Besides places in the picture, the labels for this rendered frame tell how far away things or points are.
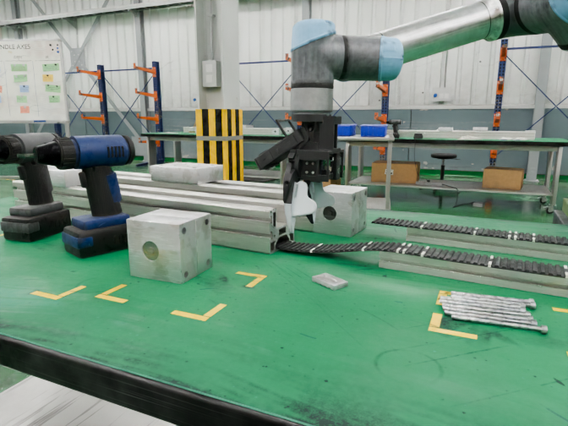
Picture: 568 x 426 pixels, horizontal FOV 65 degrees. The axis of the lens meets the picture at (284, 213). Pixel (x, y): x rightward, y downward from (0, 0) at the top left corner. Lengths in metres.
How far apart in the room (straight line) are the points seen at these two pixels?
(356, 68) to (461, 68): 7.70
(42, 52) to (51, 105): 0.62
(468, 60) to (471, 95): 0.57
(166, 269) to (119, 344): 0.20
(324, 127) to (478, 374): 0.46
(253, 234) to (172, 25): 10.02
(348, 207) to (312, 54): 0.34
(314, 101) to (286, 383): 0.48
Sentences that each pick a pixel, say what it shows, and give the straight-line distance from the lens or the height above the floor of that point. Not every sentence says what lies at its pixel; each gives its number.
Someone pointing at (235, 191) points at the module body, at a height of 0.86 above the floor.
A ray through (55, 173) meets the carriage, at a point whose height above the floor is 0.90.
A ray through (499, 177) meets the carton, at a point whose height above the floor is 0.35.
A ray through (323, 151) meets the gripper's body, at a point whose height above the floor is 0.97.
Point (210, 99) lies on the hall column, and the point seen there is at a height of 1.19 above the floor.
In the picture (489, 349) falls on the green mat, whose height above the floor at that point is 0.78.
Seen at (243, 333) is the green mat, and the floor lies 0.78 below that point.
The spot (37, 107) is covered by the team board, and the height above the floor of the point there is 1.14.
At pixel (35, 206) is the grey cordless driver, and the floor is 0.85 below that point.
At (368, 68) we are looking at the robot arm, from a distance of 0.81.
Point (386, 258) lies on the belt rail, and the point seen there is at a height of 0.80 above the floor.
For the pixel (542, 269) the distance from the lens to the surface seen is 0.76.
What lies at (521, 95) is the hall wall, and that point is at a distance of 8.46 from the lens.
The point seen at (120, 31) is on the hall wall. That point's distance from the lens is 11.72.
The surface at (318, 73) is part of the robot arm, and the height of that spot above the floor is 1.10.
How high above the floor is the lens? 1.03
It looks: 12 degrees down
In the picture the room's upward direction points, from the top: straight up
